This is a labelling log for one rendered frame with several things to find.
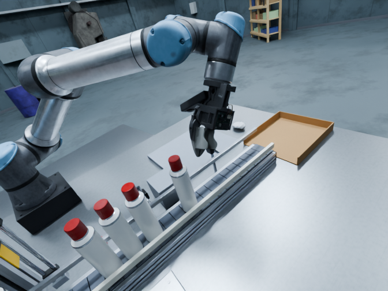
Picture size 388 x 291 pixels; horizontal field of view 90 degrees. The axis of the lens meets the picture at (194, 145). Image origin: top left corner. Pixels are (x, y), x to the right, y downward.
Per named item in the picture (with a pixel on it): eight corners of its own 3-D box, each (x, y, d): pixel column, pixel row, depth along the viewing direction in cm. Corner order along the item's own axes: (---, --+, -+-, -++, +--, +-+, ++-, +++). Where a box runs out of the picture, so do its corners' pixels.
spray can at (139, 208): (151, 247, 55) (120, 198, 44) (143, 235, 59) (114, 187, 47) (166, 234, 57) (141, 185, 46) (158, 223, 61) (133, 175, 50)
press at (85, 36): (118, 70, 959) (89, 2, 810) (130, 69, 879) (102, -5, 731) (90, 80, 882) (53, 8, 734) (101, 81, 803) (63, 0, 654)
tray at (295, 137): (297, 165, 75) (298, 157, 72) (243, 144, 93) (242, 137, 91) (332, 130, 88) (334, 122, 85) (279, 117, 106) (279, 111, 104)
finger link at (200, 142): (200, 163, 52) (207, 130, 50) (187, 155, 56) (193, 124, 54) (208, 162, 54) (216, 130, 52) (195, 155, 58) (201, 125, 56)
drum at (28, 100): (47, 110, 590) (28, 83, 544) (26, 119, 559) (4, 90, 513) (42, 108, 627) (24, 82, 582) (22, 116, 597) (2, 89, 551)
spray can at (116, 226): (130, 265, 52) (91, 218, 41) (123, 251, 56) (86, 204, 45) (146, 250, 54) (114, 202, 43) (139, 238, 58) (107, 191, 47)
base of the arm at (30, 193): (17, 217, 72) (-3, 199, 67) (14, 200, 82) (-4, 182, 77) (60, 191, 80) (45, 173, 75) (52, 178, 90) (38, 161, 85)
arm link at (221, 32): (213, 19, 51) (245, 25, 50) (204, 63, 54) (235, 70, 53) (212, 6, 43) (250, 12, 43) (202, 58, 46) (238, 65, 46)
